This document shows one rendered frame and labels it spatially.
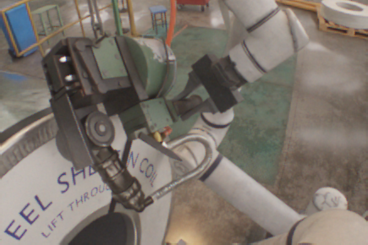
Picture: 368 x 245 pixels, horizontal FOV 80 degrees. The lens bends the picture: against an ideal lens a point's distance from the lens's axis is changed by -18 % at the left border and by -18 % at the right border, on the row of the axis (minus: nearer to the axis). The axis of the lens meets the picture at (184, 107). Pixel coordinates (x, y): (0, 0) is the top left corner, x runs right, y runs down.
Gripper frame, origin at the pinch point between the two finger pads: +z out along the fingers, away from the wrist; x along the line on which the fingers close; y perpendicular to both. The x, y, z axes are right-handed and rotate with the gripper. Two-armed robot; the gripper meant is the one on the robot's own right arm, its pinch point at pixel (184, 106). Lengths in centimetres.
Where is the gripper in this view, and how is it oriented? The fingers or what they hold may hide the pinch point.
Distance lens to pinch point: 65.3
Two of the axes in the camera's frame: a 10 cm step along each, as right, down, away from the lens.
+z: -7.1, 5.0, 4.9
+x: -5.2, -8.5, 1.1
